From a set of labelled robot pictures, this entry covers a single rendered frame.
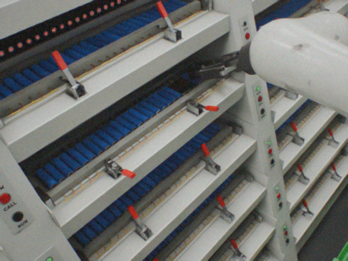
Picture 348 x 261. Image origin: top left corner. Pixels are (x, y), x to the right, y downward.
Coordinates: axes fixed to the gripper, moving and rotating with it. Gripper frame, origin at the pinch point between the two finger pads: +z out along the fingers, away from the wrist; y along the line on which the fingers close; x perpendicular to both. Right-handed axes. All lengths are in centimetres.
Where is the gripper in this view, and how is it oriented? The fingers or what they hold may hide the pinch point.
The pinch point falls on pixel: (202, 69)
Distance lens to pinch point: 93.3
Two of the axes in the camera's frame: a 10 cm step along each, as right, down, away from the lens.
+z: -6.0, 0.1, 8.0
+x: 4.3, 8.5, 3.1
